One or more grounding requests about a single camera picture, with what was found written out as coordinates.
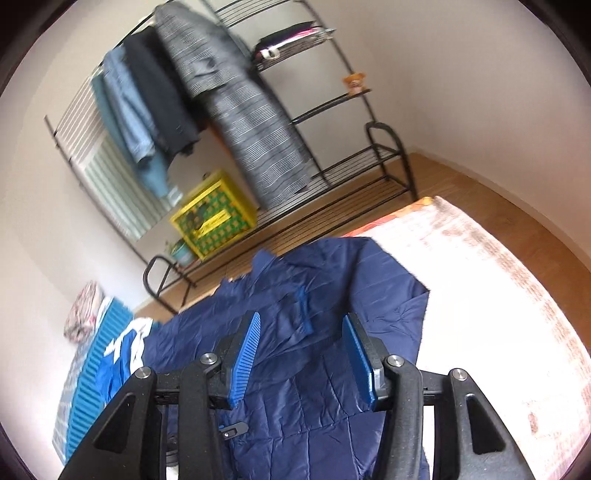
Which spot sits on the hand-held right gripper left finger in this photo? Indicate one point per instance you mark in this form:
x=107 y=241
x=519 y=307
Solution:
x=244 y=361

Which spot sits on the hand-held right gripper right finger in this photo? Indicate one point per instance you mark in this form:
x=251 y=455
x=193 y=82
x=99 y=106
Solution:
x=358 y=361

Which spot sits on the navy quilted jacket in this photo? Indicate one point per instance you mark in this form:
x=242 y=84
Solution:
x=323 y=286

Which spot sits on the black metal clothes rack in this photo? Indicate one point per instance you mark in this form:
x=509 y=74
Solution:
x=355 y=169

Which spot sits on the stack of folded clothes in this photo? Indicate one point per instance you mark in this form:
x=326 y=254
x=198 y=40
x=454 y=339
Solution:
x=291 y=39

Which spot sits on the blue and white garment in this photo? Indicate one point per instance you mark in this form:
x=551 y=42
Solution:
x=134 y=339

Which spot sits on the small potted plant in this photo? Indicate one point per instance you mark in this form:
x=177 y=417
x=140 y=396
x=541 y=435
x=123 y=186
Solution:
x=182 y=254

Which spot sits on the pink plaid blanket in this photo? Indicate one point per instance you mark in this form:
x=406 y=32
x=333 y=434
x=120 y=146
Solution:
x=485 y=300

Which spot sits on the yellow green patterned box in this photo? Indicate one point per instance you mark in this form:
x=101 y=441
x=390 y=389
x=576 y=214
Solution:
x=214 y=217

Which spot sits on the blue ribbed folding mattress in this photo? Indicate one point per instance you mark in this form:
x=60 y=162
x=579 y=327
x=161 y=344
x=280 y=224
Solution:
x=92 y=369

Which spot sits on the floral folded bedding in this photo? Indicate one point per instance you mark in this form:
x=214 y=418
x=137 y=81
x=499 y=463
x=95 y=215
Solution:
x=83 y=311

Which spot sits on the teal denim jacket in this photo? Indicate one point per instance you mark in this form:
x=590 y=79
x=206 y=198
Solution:
x=154 y=177

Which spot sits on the green striped white cloth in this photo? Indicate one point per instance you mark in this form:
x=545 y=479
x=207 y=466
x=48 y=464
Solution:
x=115 y=184

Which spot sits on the grey plaid long coat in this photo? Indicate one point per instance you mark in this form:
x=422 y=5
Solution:
x=249 y=120

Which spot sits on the light blue denim shirt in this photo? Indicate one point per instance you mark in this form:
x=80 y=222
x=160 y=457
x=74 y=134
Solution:
x=129 y=115

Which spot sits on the small teddy bear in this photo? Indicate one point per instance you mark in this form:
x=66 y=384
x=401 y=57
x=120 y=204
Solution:
x=354 y=83

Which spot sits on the dark navy blazer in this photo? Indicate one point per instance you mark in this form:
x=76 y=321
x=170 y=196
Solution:
x=157 y=92

